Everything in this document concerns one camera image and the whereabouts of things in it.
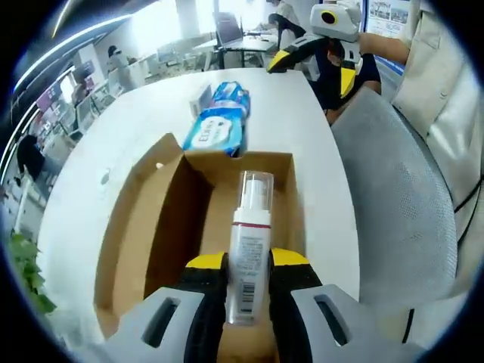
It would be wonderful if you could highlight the dark cloth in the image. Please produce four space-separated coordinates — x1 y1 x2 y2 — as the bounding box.
308 37 382 114

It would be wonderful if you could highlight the small white blue carton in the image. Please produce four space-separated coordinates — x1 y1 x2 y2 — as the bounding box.
188 84 213 115

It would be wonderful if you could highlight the brown cardboard shoe box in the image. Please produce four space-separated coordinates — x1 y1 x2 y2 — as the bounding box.
92 132 308 363

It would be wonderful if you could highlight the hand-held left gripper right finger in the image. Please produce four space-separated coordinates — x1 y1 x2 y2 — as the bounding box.
268 247 374 363

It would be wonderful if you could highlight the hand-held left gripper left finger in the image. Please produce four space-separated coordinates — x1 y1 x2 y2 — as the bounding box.
113 252 230 363

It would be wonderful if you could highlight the grey mesh office chair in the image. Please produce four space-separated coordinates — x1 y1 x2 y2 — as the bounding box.
330 87 459 308

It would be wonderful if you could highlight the person in beige shirt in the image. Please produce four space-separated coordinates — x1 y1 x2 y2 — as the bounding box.
390 0 479 247

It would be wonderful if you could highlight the blue wet wipes pack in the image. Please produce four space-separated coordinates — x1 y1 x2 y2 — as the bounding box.
181 107 249 158

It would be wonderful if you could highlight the blue soft tissue pack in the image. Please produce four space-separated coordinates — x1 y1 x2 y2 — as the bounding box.
209 80 253 116

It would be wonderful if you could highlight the monitor with purple screen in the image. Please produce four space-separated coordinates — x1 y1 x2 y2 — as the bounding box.
215 11 245 48

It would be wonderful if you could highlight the potted green plant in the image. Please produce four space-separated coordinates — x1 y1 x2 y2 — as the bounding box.
6 231 58 315

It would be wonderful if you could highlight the white pump spray bottle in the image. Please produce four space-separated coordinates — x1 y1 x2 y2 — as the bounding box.
224 170 275 327

